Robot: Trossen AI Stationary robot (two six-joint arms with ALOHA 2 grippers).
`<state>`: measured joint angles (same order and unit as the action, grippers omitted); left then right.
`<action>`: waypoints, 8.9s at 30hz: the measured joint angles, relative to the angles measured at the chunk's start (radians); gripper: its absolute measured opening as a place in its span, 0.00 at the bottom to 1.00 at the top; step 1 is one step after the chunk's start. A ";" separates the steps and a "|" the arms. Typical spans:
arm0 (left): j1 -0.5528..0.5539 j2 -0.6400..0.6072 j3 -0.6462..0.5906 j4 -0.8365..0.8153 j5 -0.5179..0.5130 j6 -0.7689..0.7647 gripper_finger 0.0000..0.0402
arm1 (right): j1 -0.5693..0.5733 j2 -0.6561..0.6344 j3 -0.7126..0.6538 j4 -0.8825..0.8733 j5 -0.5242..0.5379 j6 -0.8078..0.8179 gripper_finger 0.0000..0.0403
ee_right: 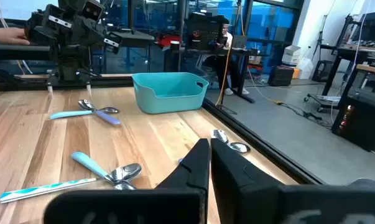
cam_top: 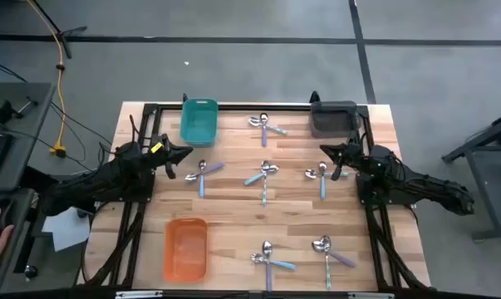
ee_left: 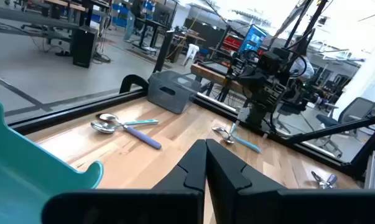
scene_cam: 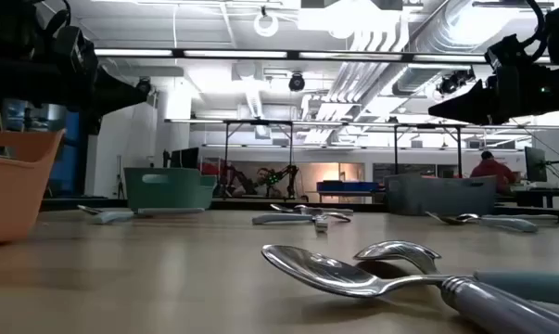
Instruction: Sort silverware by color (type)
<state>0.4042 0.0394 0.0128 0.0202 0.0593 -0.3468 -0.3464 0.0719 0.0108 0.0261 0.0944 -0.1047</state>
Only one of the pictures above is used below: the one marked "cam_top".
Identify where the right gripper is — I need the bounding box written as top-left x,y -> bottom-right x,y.
319,131 -> 366,182

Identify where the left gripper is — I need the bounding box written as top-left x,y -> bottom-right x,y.
145,133 -> 194,181

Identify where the spoon with teal handle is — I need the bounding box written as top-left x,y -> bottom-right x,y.
320,234 -> 333,291
303,168 -> 351,180
248,116 -> 289,136
260,159 -> 272,208

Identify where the spoon with blue handle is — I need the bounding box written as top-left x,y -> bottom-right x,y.
197,159 -> 208,199
318,160 -> 328,201
243,162 -> 280,187

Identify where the spoon with lavender handle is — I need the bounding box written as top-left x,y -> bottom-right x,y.
250,252 -> 297,272

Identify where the grey plastic bin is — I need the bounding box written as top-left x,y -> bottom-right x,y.
308,100 -> 361,139

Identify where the teal plastic bin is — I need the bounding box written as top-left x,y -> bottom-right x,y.
179,97 -> 219,148

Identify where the black floor tape strip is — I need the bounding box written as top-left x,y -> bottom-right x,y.
0,33 -> 501,47
347,0 -> 378,105

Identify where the orange plastic bin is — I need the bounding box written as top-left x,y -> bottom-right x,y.
162,217 -> 209,284

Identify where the white paper sheet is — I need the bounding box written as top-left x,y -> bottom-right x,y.
41,206 -> 92,253

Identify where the grey desk panel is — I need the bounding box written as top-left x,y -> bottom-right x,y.
0,81 -> 56,193
0,187 -> 37,295

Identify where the black tripod stand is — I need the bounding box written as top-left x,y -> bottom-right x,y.
29,0 -> 89,60

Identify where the black computer mouse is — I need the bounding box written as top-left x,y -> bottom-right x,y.
0,197 -> 17,238

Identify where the black desk clamp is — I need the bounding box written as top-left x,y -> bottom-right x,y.
0,95 -> 40,125

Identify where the black aluminium table frame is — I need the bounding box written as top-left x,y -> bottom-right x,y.
76,101 -> 432,292

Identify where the black floor cable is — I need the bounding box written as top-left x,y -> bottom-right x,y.
0,54 -> 29,83
49,100 -> 114,147

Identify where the yellow cable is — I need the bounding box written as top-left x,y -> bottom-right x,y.
24,0 -> 67,159

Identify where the silver metal bracket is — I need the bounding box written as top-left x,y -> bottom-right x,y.
347,292 -> 395,299
115,290 -> 164,299

